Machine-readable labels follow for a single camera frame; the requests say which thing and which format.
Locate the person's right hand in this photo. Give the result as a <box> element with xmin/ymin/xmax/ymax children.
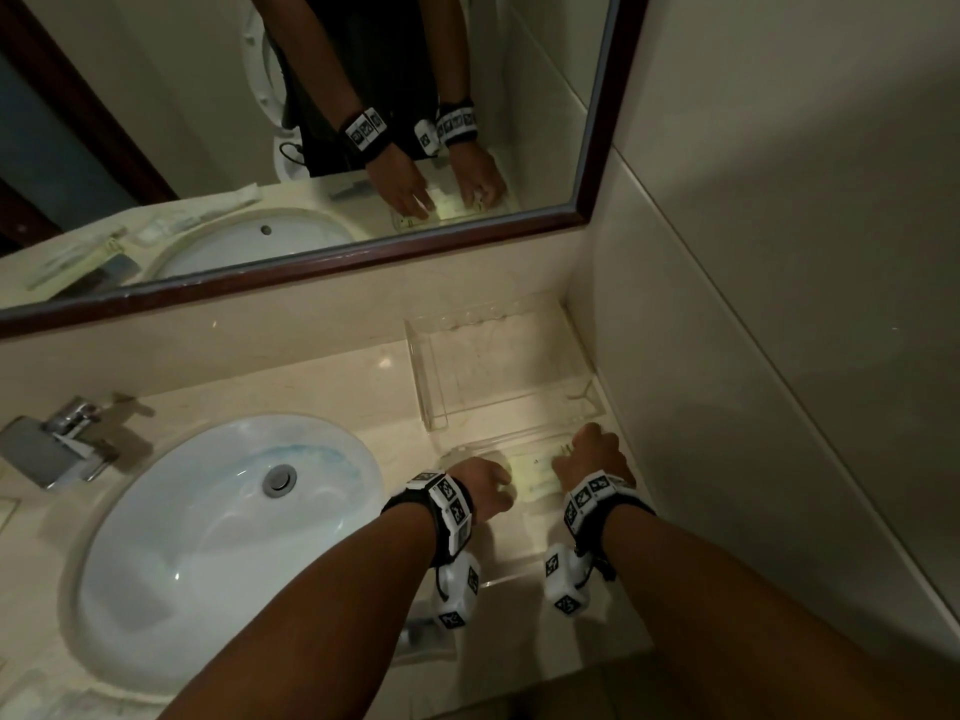
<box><xmin>551</xmin><ymin>421</ymin><xmax>639</xmax><ymax>494</ymax></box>

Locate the person's left hand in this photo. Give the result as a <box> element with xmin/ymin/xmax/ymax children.
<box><xmin>448</xmin><ymin>456</ymin><xmax>517</xmax><ymax>526</ymax></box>

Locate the bundle of striped toiletry sachets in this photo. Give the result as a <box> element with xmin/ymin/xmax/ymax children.
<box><xmin>506</xmin><ymin>450</ymin><xmax>571</xmax><ymax>497</ymax></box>

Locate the clear acrylic amenity tray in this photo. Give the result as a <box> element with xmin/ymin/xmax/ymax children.
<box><xmin>434</xmin><ymin>426</ymin><xmax>654</xmax><ymax>593</ymax></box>

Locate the person's right forearm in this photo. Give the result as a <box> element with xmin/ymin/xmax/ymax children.
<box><xmin>599</xmin><ymin>505</ymin><xmax>916</xmax><ymax>720</ymax></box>

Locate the person's left forearm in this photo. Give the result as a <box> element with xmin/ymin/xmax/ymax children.
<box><xmin>161</xmin><ymin>501</ymin><xmax>440</xmax><ymax>720</ymax></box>

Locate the small clear soap dish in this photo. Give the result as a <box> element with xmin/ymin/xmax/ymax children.
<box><xmin>393</xmin><ymin>618</ymin><xmax>459</xmax><ymax>665</ymax></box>

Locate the white sink basin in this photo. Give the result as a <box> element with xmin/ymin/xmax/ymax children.
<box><xmin>63</xmin><ymin>413</ymin><xmax>388</xmax><ymax>698</ymax></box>

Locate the wooden framed mirror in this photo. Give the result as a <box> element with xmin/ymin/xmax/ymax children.
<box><xmin>0</xmin><ymin>0</ymin><xmax>652</xmax><ymax>340</ymax></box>

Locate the chrome faucet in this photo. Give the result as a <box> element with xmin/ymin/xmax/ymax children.
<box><xmin>0</xmin><ymin>396</ymin><xmax>121</xmax><ymax>492</ymax></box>

